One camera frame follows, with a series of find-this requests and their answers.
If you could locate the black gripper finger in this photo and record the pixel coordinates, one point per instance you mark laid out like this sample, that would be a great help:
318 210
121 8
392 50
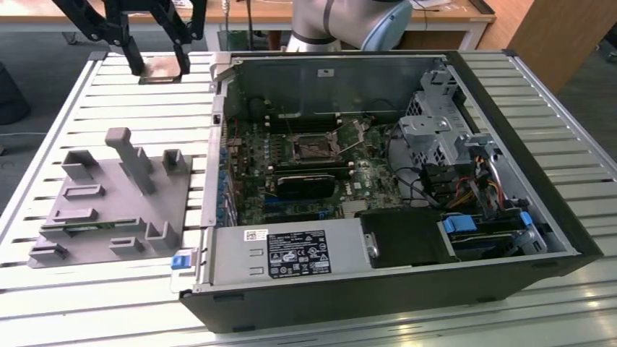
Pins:
132 58
181 58

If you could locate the green RAM stick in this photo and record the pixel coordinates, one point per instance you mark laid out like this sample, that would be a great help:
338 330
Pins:
102 226

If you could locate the grey parts rack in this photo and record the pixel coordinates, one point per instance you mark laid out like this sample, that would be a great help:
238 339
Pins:
120 202

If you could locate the green motherboard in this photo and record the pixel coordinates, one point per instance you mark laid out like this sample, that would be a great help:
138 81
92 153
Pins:
376 180

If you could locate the hard disk in blue carrier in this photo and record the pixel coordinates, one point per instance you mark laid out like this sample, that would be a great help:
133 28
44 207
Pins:
457 225

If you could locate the wooden cabinet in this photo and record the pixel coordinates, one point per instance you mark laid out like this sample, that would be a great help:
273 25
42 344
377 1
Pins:
554 36

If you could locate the CPU socket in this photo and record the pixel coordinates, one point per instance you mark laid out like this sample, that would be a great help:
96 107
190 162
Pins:
313 148

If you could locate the silver power supply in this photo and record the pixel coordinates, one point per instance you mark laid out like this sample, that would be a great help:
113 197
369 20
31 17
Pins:
230 253

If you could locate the silver chipset heatsink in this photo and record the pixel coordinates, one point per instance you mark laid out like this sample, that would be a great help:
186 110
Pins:
354 207

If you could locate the silver drive cage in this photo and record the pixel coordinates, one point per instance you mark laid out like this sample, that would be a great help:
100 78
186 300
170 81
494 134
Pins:
433 133

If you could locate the black plastic bay cover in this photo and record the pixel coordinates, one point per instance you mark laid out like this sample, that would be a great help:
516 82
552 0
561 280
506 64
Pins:
400 238

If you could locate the black graphics card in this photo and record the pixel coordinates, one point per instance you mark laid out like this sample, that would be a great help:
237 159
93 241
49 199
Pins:
304 186

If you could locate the wooden desk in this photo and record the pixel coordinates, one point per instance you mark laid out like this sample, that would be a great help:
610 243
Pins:
28 14

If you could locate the white barcode sticker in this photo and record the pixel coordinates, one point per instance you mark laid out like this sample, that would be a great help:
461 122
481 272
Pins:
325 72

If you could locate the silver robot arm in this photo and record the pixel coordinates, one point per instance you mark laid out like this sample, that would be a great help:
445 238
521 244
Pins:
332 21

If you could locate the blue case latch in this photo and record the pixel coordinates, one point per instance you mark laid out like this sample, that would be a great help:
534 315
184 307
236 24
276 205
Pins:
180 261

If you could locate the black PC case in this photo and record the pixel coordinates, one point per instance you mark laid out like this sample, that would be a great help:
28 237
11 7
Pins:
337 303

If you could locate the black RAM slot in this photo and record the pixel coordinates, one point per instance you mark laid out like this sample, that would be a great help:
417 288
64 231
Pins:
308 166
304 126
308 172

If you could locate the silver CPU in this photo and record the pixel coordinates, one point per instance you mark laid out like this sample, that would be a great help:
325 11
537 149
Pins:
158 68

